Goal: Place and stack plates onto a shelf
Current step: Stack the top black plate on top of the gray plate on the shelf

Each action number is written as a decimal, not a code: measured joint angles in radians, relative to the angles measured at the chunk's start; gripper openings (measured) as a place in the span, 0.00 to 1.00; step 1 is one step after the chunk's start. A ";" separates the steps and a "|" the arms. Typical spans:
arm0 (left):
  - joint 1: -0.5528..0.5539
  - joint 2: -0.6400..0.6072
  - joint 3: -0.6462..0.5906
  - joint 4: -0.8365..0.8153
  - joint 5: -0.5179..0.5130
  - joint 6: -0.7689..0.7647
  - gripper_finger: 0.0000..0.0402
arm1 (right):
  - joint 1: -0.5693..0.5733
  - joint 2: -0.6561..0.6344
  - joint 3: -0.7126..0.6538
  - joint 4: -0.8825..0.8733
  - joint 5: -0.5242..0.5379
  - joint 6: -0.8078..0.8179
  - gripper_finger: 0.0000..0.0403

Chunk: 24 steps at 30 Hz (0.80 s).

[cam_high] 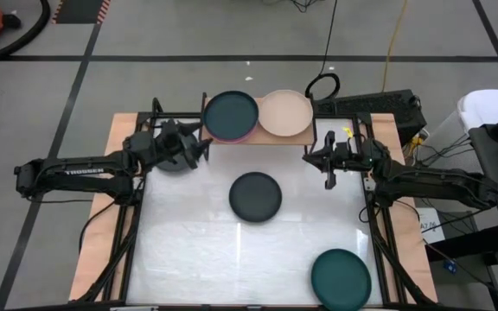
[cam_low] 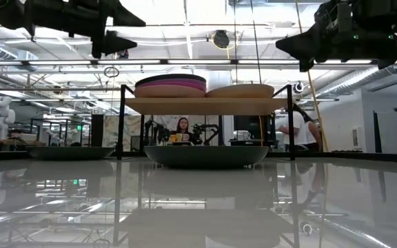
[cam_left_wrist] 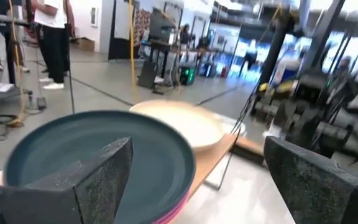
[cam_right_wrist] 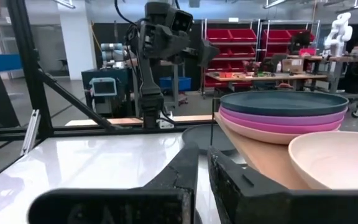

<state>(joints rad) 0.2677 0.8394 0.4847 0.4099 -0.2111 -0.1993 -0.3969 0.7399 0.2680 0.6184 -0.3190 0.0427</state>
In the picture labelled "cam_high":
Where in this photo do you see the black desk base beam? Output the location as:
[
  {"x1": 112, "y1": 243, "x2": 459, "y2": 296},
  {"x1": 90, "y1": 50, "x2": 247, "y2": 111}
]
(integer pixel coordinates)
[{"x1": 424, "y1": 224, "x2": 498, "y2": 263}]

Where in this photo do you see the beige plate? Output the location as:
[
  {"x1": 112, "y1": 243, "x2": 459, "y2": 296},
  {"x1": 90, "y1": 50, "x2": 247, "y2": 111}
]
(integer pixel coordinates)
[{"x1": 259, "y1": 89, "x2": 315, "y2": 138}]

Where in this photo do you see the wooden shelf with black legs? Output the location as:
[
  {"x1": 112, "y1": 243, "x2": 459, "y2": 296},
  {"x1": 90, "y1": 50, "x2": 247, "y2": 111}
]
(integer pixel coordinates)
[{"x1": 199, "y1": 91, "x2": 319, "y2": 163}]

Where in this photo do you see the yellow floor cable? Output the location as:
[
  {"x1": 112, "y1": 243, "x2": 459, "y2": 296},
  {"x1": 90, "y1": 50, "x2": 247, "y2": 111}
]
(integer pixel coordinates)
[{"x1": 380, "y1": 0, "x2": 409, "y2": 93}]

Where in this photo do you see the black metal table frame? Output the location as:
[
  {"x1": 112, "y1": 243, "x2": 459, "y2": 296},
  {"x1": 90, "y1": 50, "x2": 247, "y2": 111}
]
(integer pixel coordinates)
[{"x1": 75, "y1": 97, "x2": 438, "y2": 311}]

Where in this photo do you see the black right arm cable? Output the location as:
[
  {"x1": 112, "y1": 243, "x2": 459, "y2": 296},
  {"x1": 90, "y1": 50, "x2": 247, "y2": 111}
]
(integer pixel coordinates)
[{"x1": 357, "y1": 197, "x2": 423, "y2": 226}]

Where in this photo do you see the dark teal plate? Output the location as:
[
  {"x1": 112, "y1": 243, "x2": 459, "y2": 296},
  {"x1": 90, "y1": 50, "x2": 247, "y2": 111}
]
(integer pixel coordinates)
[{"x1": 202, "y1": 90, "x2": 260, "y2": 142}]

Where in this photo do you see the black computer case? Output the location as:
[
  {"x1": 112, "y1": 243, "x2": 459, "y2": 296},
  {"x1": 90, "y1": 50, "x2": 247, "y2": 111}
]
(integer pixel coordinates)
[{"x1": 316, "y1": 89, "x2": 428, "y2": 147}]

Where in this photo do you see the white table mat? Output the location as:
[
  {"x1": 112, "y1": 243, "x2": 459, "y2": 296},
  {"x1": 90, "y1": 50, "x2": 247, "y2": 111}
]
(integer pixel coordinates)
[{"x1": 125, "y1": 116, "x2": 384, "y2": 306}]

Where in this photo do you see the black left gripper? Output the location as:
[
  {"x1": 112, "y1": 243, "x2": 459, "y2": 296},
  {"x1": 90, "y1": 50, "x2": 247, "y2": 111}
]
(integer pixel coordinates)
[{"x1": 144, "y1": 117, "x2": 214, "y2": 170}]

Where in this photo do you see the teal green plate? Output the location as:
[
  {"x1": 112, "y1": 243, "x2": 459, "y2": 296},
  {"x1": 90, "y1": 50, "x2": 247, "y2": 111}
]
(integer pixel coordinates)
[{"x1": 310, "y1": 248, "x2": 373, "y2": 311}]

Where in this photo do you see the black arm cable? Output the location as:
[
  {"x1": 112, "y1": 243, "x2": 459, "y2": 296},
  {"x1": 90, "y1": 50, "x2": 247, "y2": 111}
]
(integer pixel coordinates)
[
  {"x1": 357, "y1": 197, "x2": 423, "y2": 226},
  {"x1": 78, "y1": 199, "x2": 119, "y2": 256}
]

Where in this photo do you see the magenta plate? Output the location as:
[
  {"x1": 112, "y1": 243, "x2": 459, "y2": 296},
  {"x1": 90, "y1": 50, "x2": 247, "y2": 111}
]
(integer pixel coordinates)
[{"x1": 207, "y1": 124, "x2": 260, "y2": 145}]

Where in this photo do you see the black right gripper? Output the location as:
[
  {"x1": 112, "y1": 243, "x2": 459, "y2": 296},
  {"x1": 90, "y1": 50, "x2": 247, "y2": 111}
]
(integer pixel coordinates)
[{"x1": 302, "y1": 130, "x2": 363, "y2": 191}]

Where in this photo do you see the red vacuum cleaner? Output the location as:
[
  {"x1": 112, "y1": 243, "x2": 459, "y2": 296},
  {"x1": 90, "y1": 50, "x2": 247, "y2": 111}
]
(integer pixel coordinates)
[{"x1": 0, "y1": 0, "x2": 53, "y2": 66}]

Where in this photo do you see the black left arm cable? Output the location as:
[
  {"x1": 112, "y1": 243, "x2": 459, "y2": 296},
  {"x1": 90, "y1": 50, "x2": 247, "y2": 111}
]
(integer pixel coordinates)
[{"x1": 78, "y1": 199, "x2": 119, "y2": 256}]

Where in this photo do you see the dark grey plate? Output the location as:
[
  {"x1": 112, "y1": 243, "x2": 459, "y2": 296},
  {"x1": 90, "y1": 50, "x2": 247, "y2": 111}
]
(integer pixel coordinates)
[
  {"x1": 155, "y1": 131, "x2": 200, "y2": 173},
  {"x1": 228, "y1": 171, "x2": 284, "y2": 224}
]

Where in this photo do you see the black hazard-striped floor mat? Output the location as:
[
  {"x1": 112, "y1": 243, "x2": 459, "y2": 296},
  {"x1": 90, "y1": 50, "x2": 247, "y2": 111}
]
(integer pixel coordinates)
[{"x1": 52, "y1": 0, "x2": 112, "y2": 25}]

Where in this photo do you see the black coiled floor cable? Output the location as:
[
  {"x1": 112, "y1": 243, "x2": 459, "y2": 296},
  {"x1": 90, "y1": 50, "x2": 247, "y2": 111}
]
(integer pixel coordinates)
[{"x1": 304, "y1": 0, "x2": 342, "y2": 102}]

